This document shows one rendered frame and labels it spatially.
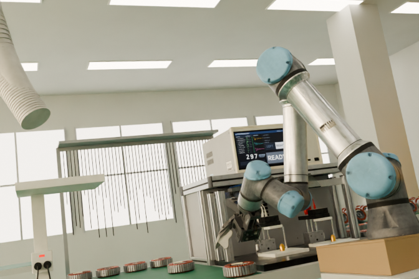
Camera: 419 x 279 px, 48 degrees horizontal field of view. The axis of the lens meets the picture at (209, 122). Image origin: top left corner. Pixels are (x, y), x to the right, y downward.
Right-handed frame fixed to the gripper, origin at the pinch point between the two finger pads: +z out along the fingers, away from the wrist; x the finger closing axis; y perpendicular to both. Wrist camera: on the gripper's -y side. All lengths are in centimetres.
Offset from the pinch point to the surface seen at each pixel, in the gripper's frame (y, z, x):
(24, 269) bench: -203, 233, -70
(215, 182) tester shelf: -37.3, 5.2, 7.8
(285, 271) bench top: 12.6, 2.8, 13.9
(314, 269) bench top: 13.5, 3.7, 24.9
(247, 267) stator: 9.8, 0.8, 0.6
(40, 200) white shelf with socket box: -81, 43, -59
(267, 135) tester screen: -52, -5, 37
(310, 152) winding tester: -46, 1, 58
